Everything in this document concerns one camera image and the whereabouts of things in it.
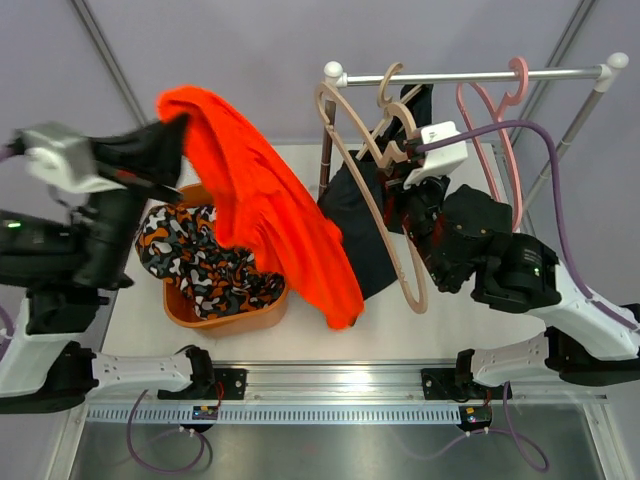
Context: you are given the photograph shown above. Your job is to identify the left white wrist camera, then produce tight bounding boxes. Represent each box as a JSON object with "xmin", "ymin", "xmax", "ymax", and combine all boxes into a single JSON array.
[{"xmin": 17, "ymin": 122, "xmax": 124, "ymax": 194}]

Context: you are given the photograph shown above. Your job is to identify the orange plastic basket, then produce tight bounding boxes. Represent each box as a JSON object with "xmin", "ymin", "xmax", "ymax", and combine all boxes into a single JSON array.
[{"xmin": 163, "ymin": 184, "xmax": 288, "ymax": 337}]

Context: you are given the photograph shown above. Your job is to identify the metal clothes rack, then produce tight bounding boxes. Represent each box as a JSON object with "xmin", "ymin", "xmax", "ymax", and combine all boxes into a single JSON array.
[{"xmin": 318, "ymin": 52, "xmax": 629, "ymax": 212}]

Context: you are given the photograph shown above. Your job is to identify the beige hanger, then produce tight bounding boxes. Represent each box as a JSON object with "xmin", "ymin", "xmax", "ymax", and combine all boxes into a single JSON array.
[
  {"xmin": 314, "ymin": 81, "xmax": 429, "ymax": 314},
  {"xmin": 357, "ymin": 62, "xmax": 422, "ymax": 171}
]

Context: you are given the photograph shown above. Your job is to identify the dark navy shorts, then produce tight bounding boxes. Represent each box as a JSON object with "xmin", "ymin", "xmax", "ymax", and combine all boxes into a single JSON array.
[{"xmin": 317, "ymin": 85, "xmax": 433, "ymax": 300}]

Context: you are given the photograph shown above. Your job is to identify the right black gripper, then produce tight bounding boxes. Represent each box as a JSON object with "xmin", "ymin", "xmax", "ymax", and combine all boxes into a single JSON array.
[{"xmin": 380, "ymin": 160, "xmax": 458, "ymax": 289}]

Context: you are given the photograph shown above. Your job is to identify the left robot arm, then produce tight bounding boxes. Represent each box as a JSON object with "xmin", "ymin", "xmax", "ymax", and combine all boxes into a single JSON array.
[{"xmin": 1, "ymin": 114, "xmax": 215, "ymax": 415}]

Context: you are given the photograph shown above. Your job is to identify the pink plastic hanger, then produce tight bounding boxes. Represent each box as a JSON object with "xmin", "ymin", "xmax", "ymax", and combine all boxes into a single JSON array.
[{"xmin": 455, "ymin": 56, "xmax": 531, "ymax": 234}]

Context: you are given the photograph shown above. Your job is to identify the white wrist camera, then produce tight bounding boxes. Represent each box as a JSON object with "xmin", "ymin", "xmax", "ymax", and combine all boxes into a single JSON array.
[
  {"xmin": 403, "ymin": 121, "xmax": 468, "ymax": 190},
  {"xmin": 17, "ymin": 122, "xmax": 124, "ymax": 194}
]

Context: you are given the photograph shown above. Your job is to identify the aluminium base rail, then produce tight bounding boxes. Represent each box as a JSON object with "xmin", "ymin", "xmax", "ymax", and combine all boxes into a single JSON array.
[{"xmin": 85, "ymin": 362, "xmax": 606, "ymax": 428}]

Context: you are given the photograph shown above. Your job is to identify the camouflage patterned shorts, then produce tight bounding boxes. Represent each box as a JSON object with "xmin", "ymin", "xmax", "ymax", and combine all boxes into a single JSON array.
[{"xmin": 135, "ymin": 204, "xmax": 285, "ymax": 320}]

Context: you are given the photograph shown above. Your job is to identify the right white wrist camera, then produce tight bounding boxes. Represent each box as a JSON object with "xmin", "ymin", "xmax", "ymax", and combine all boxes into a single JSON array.
[{"xmin": 403, "ymin": 121, "xmax": 468, "ymax": 190}]

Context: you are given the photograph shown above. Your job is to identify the orange shorts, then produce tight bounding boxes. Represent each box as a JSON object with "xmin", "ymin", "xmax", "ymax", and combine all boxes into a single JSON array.
[{"xmin": 156, "ymin": 85, "xmax": 364, "ymax": 330}]

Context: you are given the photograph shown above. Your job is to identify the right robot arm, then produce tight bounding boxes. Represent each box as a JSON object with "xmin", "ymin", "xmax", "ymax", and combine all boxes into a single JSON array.
[{"xmin": 378, "ymin": 173, "xmax": 639, "ymax": 401}]

